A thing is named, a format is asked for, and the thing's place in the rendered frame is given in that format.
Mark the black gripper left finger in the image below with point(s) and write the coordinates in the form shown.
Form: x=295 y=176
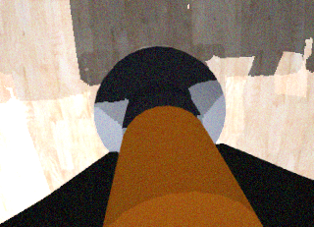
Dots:
x=81 y=202

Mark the orange cylinder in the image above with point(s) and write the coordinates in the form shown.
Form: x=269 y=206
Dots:
x=171 y=174

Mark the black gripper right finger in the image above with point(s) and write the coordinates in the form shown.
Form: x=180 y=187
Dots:
x=280 y=198

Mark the grey round pedestal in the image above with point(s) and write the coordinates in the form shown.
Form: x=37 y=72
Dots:
x=157 y=76

